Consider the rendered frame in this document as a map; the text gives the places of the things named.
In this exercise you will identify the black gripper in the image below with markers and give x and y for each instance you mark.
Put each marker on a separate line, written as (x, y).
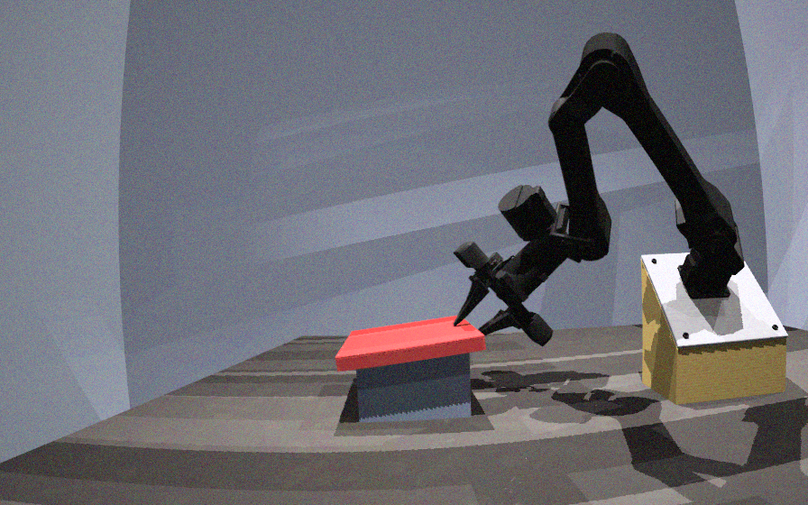
(519, 278)

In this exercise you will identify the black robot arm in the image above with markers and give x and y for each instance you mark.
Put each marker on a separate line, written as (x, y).
(609, 77)

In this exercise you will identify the red box lid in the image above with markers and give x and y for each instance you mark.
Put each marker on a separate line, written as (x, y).
(408, 342)

